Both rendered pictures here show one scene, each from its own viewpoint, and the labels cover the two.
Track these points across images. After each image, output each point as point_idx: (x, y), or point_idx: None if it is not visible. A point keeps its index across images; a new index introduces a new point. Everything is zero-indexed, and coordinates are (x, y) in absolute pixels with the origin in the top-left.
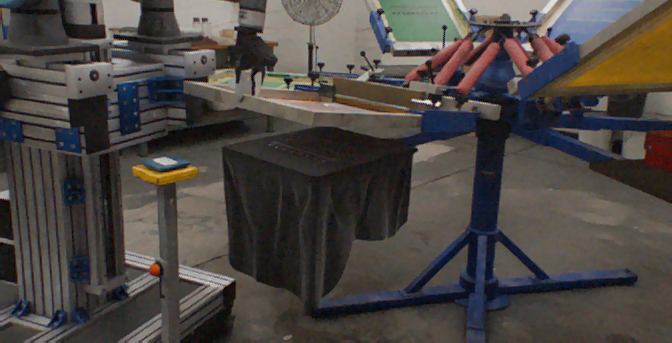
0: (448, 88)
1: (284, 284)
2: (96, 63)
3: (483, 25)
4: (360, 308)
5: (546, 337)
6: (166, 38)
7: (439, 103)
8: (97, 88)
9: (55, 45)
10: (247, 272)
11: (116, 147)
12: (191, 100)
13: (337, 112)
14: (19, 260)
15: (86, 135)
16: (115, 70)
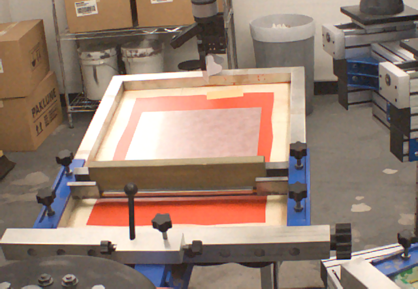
0: (100, 243)
1: (199, 262)
2: (338, 30)
3: (81, 256)
4: None
5: None
6: (405, 42)
7: (69, 182)
8: (329, 49)
9: (360, 10)
10: (254, 265)
11: (385, 128)
12: (394, 124)
13: (108, 90)
14: None
15: (338, 86)
16: (386, 53)
